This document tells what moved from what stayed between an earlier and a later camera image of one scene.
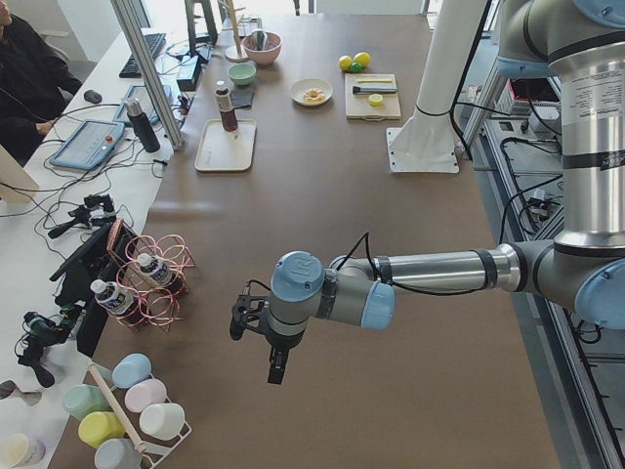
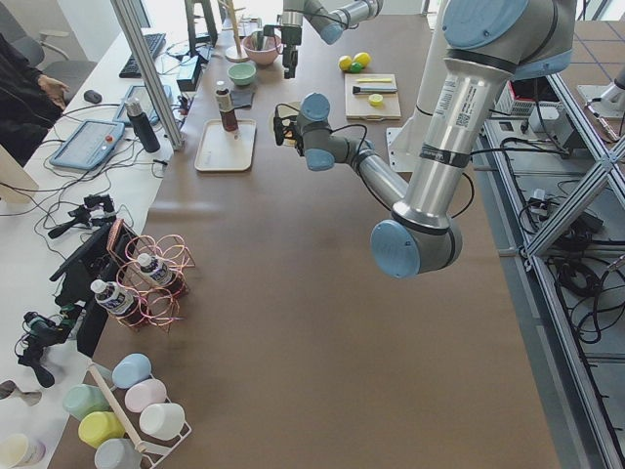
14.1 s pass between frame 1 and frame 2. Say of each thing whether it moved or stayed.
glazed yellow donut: moved
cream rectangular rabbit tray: stayed
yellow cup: stayed
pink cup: stayed
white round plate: moved
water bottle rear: stayed
